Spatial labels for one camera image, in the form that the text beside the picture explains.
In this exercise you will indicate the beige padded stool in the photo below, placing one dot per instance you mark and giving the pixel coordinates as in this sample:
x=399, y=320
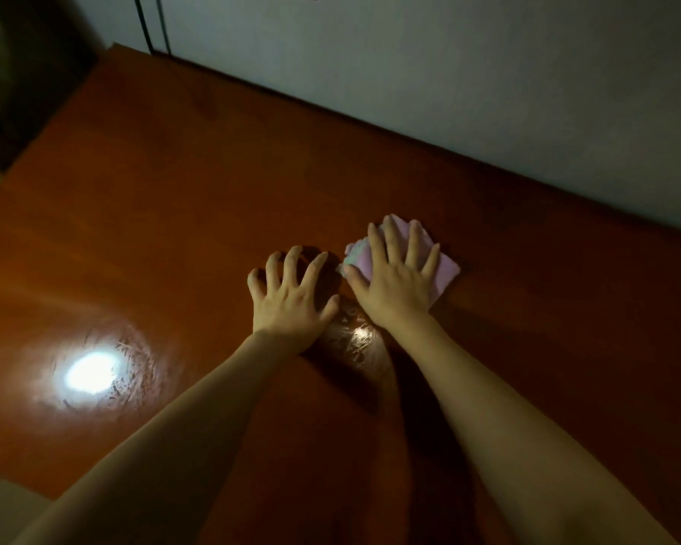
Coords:
x=0, y=511

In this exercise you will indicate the brown curtain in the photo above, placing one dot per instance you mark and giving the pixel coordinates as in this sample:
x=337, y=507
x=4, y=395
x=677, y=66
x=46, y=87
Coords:
x=23, y=73

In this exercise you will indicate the pink cleaning cloth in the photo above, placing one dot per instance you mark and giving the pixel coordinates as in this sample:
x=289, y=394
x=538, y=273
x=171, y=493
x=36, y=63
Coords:
x=448, y=270

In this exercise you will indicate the person's right hand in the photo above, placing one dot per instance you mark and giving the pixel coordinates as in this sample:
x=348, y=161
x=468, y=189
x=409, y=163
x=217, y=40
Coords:
x=400, y=287

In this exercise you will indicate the reddish wooden desk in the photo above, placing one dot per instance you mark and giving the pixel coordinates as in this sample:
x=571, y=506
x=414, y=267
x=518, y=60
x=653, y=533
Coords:
x=148, y=198

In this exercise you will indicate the person's right forearm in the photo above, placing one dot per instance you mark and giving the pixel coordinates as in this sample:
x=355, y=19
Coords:
x=533, y=448

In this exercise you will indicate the person's left forearm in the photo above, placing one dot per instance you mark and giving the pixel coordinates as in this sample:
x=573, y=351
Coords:
x=148, y=459

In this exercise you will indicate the person's left hand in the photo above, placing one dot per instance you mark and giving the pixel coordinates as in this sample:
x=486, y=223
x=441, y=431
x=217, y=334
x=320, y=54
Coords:
x=286, y=306

